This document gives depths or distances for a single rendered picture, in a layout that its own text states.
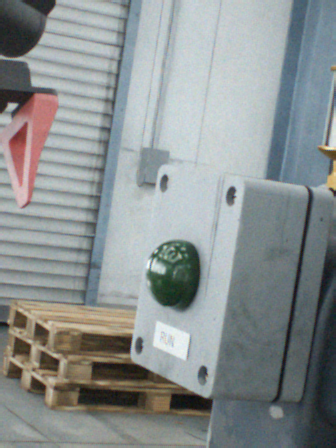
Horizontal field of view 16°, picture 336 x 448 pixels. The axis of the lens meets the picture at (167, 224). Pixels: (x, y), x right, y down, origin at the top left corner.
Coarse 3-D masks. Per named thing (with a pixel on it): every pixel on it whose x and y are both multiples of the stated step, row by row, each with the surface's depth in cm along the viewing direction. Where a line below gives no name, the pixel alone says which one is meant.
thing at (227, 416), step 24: (312, 360) 49; (312, 384) 50; (216, 408) 55; (240, 408) 53; (264, 408) 52; (288, 408) 50; (312, 408) 50; (216, 432) 55; (240, 432) 53; (264, 432) 52; (288, 432) 50; (312, 432) 50
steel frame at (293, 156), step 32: (320, 0) 921; (288, 32) 929; (320, 32) 895; (288, 64) 932; (320, 64) 898; (288, 96) 936; (320, 96) 902; (288, 128) 939; (320, 128) 905; (288, 160) 935; (320, 160) 909
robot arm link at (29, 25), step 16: (0, 0) 91; (16, 0) 92; (32, 0) 94; (48, 0) 95; (0, 16) 91; (16, 16) 93; (32, 16) 94; (0, 32) 92; (16, 32) 93; (32, 32) 95; (0, 48) 95; (16, 48) 95; (32, 48) 96
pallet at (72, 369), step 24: (24, 336) 652; (96, 336) 682; (48, 360) 633; (72, 360) 602; (96, 360) 609; (120, 360) 616; (96, 384) 610; (120, 384) 617; (144, 384) 624; (168, 384) 631
